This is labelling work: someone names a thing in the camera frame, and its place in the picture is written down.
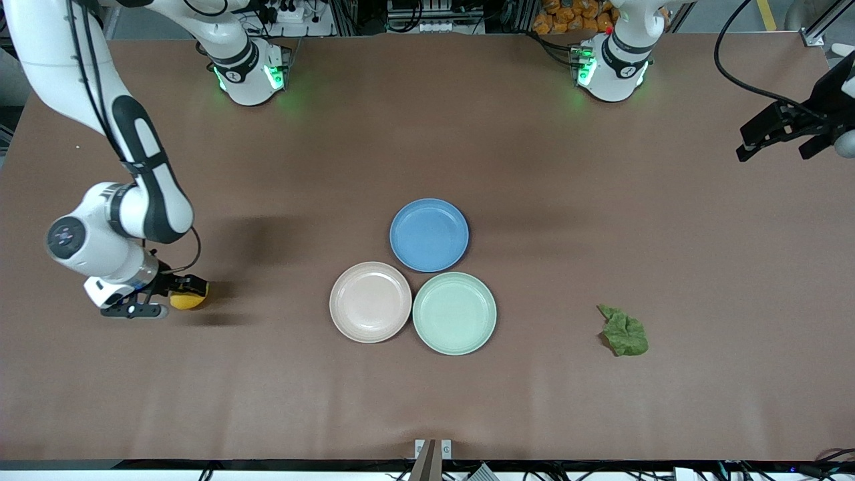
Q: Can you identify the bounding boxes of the yellow lemon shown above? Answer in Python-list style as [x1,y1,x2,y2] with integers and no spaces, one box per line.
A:
[168,281,210,311]

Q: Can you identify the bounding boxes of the green lettuce leaf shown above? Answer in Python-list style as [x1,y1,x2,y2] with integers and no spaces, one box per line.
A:
[598,304,650,357]

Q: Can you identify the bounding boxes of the white beige round plate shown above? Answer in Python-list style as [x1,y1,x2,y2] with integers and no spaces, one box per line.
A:
[329,261,413,344]

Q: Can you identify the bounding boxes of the bag of orange items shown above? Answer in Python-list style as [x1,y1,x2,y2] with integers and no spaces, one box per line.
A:
[532,0,619,35]

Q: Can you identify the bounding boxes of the blue round plate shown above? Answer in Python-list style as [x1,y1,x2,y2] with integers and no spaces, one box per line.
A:
[389,198,470,273]

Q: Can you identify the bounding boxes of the mint green round plate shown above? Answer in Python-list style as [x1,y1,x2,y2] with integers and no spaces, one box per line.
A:
[412,272,498,356]

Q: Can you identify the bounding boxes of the white power strip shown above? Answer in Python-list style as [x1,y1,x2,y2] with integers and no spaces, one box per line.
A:
[264,0,335,37]

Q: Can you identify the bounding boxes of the aluminium frame strut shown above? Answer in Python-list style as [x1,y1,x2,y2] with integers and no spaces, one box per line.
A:
[802,0,855,47]

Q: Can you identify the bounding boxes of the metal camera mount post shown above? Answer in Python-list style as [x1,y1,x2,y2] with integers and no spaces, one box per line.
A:
[414,439,453,481]

